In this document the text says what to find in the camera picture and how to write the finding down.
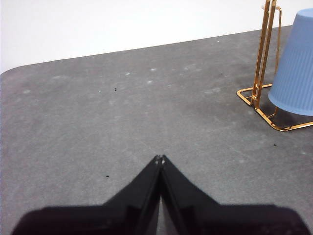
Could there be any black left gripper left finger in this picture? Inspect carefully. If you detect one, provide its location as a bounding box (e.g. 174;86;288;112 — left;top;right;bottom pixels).
11;155;162;235

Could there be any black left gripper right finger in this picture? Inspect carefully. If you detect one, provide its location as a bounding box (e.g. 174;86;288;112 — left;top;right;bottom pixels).
161;154;310;235

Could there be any gold wire cup rack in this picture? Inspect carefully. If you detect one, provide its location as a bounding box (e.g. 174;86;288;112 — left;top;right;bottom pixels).
236;0;313;132

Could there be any blue ribbed plastic cup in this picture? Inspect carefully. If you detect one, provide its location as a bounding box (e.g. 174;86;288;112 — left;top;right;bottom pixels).
268;8;313;117

